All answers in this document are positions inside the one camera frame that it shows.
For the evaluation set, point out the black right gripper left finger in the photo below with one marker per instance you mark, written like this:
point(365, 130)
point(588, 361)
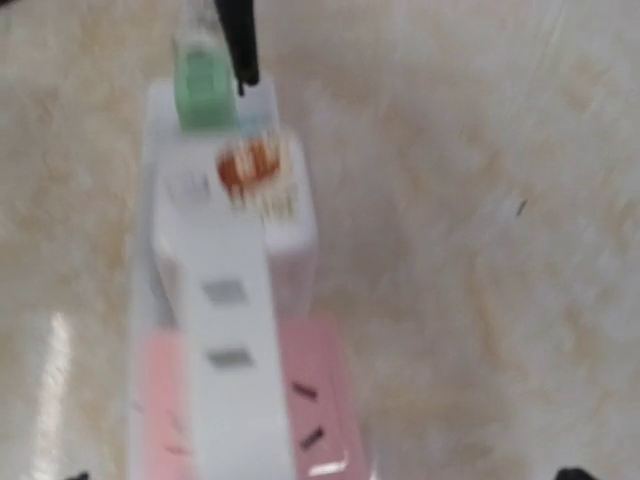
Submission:
point(83, 475)

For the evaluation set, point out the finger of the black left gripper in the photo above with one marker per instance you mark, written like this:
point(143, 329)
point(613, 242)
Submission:
point(238, 24)

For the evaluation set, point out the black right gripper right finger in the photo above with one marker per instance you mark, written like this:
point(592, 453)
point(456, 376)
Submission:
point(575, 472)

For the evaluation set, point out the green cube plug adapter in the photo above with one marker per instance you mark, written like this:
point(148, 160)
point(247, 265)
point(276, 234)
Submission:
point(203, 82)

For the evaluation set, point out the white multicolour power strip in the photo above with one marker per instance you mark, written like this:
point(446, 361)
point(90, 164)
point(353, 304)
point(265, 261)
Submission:
point(164, 141)

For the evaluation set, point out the white cube adapter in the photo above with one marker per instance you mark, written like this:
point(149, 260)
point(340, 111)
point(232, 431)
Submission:
point(266, 173)

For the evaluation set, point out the white small plug adapter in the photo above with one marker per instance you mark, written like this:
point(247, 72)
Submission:
point(213, 262)

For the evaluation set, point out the pink cube socket adapter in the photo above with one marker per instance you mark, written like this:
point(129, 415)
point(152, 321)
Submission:
point(326, 435)

